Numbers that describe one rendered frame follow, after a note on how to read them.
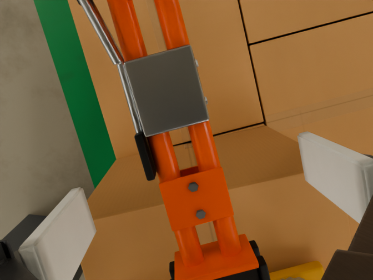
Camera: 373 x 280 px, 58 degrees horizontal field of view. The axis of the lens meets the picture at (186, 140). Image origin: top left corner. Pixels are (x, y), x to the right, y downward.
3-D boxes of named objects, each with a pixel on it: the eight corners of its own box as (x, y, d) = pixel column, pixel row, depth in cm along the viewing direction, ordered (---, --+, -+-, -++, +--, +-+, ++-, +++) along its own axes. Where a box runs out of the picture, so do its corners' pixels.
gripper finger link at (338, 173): (361, 164, 13) (381, 160, 13) (296, 133, 20) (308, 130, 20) (372, 235, 13) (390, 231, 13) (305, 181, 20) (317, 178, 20)
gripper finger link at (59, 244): (58, 311, 13) (40, 315, 13) (97, 231, 20) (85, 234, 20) (34, 244, 13) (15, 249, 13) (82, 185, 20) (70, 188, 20)
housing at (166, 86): (208, 114, 35) (213, 120, 30) (145, 131, 35) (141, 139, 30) (191, 46, 34) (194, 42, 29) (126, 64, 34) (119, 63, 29)
